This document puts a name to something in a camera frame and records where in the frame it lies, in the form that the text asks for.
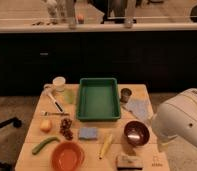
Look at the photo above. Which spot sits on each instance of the white mug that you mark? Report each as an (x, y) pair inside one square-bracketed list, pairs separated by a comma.
[(57, 85)]

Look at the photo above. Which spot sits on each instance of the dark cabinet counter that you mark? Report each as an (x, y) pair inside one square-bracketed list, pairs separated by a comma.
[(164, 59)]

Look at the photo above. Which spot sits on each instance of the yellow lemon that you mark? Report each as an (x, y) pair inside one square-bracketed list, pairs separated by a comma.
[(46, 125)]

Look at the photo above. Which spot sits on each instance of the pale green pear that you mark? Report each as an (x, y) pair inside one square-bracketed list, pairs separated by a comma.
[(69, 96)]

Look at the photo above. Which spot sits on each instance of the white handled knife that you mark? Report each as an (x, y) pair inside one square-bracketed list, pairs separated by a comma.
[(55, 102)]

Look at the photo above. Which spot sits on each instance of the whiteboard eraser block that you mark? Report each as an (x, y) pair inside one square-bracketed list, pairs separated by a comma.
[(128, 162)]

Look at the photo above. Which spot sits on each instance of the orange ball on counter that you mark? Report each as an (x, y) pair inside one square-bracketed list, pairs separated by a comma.
[(80, 19)]

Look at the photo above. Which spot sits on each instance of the small metal cup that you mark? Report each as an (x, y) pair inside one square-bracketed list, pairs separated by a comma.
[(125, 95)]

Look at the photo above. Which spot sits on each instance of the dark brown bowl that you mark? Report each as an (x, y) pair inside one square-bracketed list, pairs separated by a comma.
[(136, 133)]

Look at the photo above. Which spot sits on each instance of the green cucumber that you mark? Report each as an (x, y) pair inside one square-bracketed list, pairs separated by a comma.
[(43, 143)]

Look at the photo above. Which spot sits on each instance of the grey folded cloth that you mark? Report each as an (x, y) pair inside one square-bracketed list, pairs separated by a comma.
[(139, 109)]

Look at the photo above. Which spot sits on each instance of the orange bowl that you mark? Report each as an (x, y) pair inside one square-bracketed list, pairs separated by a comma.
[(67, 156)]

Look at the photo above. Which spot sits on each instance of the blue sponge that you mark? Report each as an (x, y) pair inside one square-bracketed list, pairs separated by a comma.
[(88, 133)]

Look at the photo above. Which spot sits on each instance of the green plastic tray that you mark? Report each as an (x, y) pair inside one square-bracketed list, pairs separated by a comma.
[(98, 100)]

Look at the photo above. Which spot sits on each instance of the silver fork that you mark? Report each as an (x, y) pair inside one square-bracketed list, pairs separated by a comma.
[(44, 113)]

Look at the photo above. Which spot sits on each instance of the bunch of dark grapes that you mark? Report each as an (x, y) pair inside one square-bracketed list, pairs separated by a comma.
[(65, 128)]

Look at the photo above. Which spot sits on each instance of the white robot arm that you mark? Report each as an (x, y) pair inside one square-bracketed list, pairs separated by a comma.
[(177, 116)]

